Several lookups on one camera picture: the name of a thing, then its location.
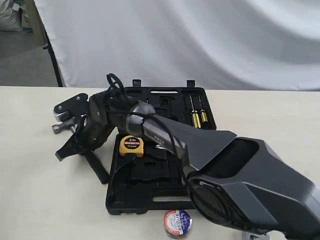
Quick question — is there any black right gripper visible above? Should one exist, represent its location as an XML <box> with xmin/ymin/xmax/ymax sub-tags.
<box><xmin>55</xmin><ymin>91</ymin><xmax>133</xmax><ymax>161</ymax></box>

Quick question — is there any claw hammer black grip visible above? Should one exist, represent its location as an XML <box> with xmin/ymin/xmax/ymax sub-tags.
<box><xmin>51</xmin><ymin>118</ymin><xmax>110</xmax><ymax>185</ymax></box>

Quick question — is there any black electrical tape roll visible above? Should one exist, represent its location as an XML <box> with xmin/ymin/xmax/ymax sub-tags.
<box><xmin>163</xmin><ymin>209</ymin><xmax>193</xmax><ymax>240</ymax></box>

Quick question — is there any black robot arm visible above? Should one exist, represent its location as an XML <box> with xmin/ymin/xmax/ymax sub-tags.
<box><xmin>53</xmin><ymin>91</ymin><xmax>320</xmax><ymax>240</ymax></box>

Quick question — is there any black plastic tool case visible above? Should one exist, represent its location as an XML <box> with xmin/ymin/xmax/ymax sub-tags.
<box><xmin>105</xmin><ymin>79</ymin><xmax>217</xmax><ymax>215</ymax></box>

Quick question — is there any yellow tape measure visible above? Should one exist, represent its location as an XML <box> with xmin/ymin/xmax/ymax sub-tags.
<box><xmin>119</xmin><ymin>135</ymin><xmax>144</xmax><ymax>158</ymax></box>

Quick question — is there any black backdrop stand pole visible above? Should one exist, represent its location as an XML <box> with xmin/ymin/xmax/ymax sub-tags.
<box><xmin>42</xmin><ymin>25</ymin><xmax>64</xmax><ymax>87</ymax></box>

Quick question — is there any green white bag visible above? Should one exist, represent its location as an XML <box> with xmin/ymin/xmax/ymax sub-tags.
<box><xmin>19</xmin><ymin>2</ymin><xmax>33</xmax><ymax>33</ymax></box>

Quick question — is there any grey woven sack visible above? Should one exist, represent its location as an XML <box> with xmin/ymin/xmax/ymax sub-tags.
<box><xmin>0</xmin><ymin>0</ymin><xmax>22</xmax><ymax>32</ymax></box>

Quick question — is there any white backdrop curtain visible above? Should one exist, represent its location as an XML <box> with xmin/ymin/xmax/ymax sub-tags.
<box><xmin>35</xmin><ymin>0</ymin><xmax>320</xmax><ymax>91</ymax></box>

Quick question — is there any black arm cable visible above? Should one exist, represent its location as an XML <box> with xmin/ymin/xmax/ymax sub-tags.
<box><xmin>106</xmin><ymin>72</ymin><xmax>196</xmax><ymax>206</ymax></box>

